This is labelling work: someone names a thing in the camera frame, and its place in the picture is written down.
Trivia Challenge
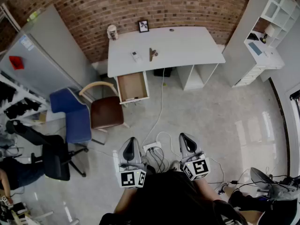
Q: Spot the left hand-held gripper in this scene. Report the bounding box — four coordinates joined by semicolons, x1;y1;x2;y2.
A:
116;136;147;188

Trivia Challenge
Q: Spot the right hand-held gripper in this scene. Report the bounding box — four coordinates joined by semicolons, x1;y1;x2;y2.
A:
179;133;211;181

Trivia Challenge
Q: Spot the wooden drawer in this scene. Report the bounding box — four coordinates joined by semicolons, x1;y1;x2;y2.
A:
116;70;150;105

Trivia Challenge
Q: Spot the white remote control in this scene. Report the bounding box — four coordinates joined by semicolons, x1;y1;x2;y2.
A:
130;51;143;63

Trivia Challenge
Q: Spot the person's right forearm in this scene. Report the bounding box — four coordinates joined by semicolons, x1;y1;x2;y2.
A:
195;177;220;203

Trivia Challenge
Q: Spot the person's left forearm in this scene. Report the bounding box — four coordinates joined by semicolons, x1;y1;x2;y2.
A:
113;187;133;214

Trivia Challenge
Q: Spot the black office chair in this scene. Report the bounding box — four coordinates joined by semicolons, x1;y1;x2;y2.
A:
6;120;89;181

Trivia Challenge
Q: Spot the white desk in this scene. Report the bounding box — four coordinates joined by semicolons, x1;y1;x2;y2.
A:
107;26;226;91

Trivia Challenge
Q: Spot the person's right shoe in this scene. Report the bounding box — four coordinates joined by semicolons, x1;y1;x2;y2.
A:
169;160;181;172

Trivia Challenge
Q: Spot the white power strip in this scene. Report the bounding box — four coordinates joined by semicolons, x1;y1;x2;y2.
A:
142;141;163;153

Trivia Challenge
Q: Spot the wooden chair brown seat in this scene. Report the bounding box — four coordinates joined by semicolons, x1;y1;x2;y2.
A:
78;81;130;133

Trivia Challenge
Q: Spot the person's black clothing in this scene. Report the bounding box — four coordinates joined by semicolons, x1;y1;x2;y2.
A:
99;166;247;225

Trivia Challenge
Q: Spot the blue chair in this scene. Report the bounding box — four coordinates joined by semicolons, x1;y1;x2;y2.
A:
49;87;92;144

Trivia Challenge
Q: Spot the grey device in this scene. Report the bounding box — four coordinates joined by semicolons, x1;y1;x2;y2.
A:
249;167;300;201

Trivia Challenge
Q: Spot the black box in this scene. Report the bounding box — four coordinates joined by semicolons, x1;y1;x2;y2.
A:
153;67;173;78

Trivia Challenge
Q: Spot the window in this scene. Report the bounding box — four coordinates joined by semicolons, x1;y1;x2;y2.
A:
285;83;300;179

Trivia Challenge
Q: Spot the black bag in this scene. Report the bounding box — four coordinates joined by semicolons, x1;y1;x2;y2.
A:
228;188;300;220

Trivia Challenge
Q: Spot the blue book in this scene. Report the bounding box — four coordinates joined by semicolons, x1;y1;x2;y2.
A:
247;41;263;56

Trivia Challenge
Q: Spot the patterned paper cup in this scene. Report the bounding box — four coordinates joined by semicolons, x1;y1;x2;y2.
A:
106;24;119;41

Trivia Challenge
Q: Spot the white storage rack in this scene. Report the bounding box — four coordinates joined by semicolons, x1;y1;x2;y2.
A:
0;71;50;126

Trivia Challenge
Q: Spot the white shelf cabinet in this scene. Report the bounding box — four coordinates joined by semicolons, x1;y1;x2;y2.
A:
221;0;300;88

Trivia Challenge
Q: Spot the small table lamp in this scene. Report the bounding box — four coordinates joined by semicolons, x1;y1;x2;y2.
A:
259;23;276;44

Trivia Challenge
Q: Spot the red item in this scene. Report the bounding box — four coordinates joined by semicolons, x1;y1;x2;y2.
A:
8;55;25;70

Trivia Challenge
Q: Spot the green bottle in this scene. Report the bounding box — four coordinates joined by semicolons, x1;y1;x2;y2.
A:
27;10;39;23

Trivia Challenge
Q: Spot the white power cable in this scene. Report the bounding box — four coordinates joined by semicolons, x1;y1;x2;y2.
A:
141;67;166;150

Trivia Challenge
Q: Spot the black picture frame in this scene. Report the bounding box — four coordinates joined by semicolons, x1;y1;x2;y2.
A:
137;19;150;33

